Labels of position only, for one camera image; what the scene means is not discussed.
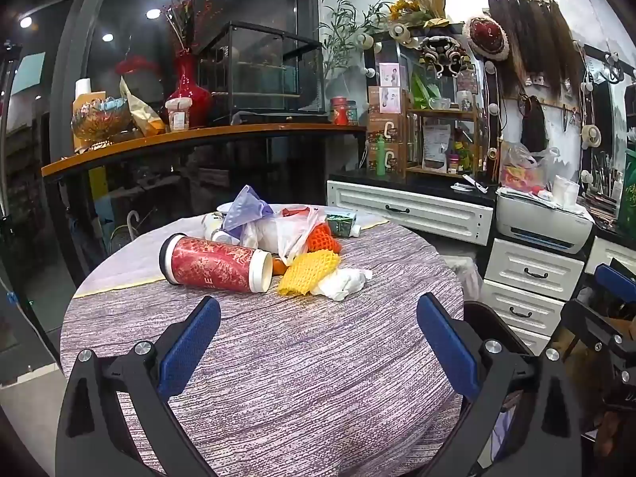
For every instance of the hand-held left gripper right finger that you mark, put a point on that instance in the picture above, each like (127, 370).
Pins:
(447, 353)

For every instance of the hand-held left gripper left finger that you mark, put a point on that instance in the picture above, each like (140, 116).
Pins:
(191, 348)

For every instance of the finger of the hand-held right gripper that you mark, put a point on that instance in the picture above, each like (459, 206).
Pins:
(615, 339)
(618, 277)

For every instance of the red paper cup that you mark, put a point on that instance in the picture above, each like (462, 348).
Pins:
(216, 271)

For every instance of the white plastic bag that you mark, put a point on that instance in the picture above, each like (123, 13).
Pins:
(459, 276)
(295, 231)

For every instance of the green drink carton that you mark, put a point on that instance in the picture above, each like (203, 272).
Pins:
(342, 223)

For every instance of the small white cabinet drawer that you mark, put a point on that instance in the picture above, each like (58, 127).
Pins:
(529, 340)

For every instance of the large white cabinet drawer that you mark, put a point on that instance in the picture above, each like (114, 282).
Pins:
(534, 271)

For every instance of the medium white cabinet drawer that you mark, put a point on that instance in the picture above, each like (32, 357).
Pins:
(521, 308)

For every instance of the green tote bag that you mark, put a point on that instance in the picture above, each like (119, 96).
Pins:
(628, 189)

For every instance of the set of makeup brushes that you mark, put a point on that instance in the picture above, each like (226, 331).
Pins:
(606, 189)

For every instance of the white printer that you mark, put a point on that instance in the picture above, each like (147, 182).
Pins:
(544, 226)

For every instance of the lilac cloth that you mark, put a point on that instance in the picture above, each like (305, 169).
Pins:
(504, 427)

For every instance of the white crumpled tissue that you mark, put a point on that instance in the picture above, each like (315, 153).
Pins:
(345, 282)

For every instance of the small printed white cup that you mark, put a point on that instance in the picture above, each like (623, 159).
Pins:
(212, 222)

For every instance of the yellow foam fruit net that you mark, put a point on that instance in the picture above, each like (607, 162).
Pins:
(308, 269)

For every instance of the wide white drawer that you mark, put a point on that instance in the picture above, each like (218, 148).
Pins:
(422, 213)

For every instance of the clear bag with red items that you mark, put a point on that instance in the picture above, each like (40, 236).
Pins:
(521, 171)

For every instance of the small straw hat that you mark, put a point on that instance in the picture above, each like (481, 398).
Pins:
(591, 136)

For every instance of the white bowl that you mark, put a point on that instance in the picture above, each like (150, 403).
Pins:
(227, 207)

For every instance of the purple plastic bag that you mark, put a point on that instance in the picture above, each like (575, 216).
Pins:
(246, 206)

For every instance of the orange foam fruit net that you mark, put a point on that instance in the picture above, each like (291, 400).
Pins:
(323, 239)

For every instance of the black wig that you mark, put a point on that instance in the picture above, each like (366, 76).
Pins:
(533, 126)

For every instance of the brown cardboard box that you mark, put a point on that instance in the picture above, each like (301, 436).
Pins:
(392, 159)
(385, 128)

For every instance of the printed paper sheet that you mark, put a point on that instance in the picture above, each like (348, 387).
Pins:
(436, 146)

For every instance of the green spray bottle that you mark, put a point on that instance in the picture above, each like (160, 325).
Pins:
(380, 156)

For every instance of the wooden counter shelf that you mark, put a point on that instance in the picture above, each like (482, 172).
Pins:
(208, 136)

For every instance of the small jar with white lid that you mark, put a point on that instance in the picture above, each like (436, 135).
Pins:
(179, 117)

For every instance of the wooden shelf rack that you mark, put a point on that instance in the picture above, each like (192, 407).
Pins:
(447, 114)

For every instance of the golden snack bag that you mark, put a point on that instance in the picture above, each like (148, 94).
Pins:
(141, 112)

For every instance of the golden decorative bowl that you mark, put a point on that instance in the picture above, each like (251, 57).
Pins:
(99, 121)

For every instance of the row of brown hair pieces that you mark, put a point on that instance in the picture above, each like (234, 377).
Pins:
(536, 44)

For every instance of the red vase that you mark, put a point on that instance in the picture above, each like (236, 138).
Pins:
(188, 97)

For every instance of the green jar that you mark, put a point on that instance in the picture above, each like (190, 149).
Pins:
(352, 113)

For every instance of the red tin can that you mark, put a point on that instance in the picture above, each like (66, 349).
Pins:
(340, 111)

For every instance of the red round fringed hat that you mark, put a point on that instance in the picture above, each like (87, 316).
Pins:
(486, 37)

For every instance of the glass display case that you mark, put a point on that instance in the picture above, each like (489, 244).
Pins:
(263, 69)

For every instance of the dried red branch bouquet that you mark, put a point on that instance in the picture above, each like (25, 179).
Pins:
(183, 22)

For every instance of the green leafy branches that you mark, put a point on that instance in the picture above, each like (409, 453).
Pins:
(348, 35)

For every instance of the dried yellow flower bouquet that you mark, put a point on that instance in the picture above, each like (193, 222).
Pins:
(415, 5)

